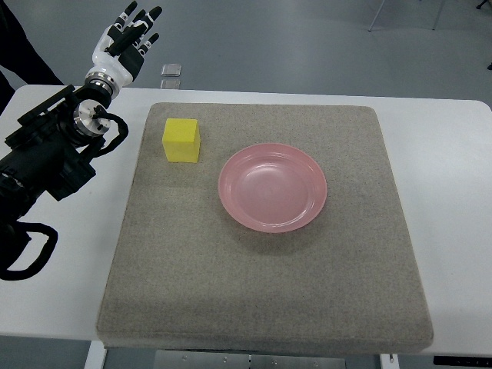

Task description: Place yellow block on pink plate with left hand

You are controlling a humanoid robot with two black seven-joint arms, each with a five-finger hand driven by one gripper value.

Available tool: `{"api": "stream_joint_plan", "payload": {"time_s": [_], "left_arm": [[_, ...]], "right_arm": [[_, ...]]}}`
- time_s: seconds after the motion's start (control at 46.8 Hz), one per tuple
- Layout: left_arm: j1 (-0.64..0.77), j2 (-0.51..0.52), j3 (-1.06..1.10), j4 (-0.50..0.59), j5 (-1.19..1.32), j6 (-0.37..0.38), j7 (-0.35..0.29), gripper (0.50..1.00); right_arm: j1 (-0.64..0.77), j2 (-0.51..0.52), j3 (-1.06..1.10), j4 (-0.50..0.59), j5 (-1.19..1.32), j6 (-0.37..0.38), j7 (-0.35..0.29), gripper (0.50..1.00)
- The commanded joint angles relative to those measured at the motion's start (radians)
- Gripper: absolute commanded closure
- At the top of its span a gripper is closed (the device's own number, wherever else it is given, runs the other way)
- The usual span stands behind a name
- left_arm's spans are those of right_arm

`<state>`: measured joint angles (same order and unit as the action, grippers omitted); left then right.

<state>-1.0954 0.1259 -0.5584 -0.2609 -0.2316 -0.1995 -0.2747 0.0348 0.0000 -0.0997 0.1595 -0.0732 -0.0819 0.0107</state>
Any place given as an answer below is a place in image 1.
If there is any pink plate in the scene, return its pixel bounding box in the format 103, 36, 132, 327
218, 143, 327, 234

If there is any clear floor socket cover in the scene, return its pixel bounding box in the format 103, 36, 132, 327
161, 63, 182, 77

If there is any grey fabric mat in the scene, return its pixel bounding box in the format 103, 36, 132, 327
96, 102, 434, 356

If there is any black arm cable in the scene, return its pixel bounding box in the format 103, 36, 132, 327
0, 221, 59, 281

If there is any metal table frame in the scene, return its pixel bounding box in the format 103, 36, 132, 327
84, 341, 491, 368

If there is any yellow cube block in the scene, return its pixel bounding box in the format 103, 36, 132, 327
162, 118, 201, 163

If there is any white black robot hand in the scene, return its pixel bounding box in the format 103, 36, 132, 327
85, 1, 163, 98

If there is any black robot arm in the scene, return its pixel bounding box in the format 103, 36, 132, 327
1, 81, 128, 223

